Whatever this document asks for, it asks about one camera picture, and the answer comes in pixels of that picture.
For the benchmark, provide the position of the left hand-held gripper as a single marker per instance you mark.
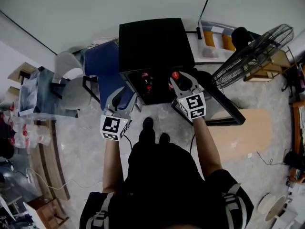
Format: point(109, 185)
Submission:
point(110, 125)

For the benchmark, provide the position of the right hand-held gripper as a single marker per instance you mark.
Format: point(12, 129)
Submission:
point(195, 105)

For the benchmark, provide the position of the cola bottle with red cap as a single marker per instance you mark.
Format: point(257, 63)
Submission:
point(175, 75)

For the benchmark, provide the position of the black mini fridge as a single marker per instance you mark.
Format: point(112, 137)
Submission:
point(152, 46)

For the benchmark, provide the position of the person's left forearm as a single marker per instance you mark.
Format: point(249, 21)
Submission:
point(113, 163)

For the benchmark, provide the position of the person's right forearm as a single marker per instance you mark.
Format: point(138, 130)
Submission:
point(208, 149)

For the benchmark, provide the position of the black fridge door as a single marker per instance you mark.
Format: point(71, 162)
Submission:
point(231, 111)

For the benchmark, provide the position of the person's left black shoe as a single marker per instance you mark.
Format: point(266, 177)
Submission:
point(147, 123)

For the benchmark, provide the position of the person's black shoe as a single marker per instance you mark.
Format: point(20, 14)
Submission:
point(164, 138)
point(147, 123)

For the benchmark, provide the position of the clear plastic storage box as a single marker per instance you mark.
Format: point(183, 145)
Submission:
point(214, 54)

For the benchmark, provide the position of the grey chair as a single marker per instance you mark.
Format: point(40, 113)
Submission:
point(76, 94)

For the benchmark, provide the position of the blue chair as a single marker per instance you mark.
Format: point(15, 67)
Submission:
point(102, 61)

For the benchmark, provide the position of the person's right black shoe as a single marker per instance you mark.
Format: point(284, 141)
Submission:
point(164, 138)

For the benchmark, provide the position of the black standing fan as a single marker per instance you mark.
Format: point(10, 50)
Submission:
point(245, 38)

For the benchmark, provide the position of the light wooden table top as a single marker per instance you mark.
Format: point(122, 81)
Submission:
point(250, 135)

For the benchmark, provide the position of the wooden shelf rack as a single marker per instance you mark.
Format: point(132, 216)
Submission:
point(269, 70)

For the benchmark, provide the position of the person's black clothed body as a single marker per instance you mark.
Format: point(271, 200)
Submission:
point(164, 182)

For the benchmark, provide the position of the stack of wooden boards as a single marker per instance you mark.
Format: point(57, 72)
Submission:
point(51, 166)

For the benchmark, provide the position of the pack of clear plastic bottles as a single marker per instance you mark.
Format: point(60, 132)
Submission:
point(26, 135)

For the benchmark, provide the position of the black office chair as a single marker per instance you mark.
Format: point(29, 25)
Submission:
point(295, 82)

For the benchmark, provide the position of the orange wooden bench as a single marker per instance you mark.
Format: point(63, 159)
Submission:
point(296, 128)

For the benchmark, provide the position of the black bag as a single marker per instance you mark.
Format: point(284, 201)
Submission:
point(6, 149)

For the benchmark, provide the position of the brown wooden stool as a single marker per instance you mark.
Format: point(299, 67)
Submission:
point(45, 211)

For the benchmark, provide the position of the round flat wooden disc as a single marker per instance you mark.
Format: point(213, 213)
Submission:
point(263, 203)

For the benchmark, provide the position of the round wooden bowl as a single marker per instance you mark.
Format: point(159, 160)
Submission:
point(275, 210)

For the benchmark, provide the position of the light wooden wall shelf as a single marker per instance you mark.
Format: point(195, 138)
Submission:
point(22, 69)

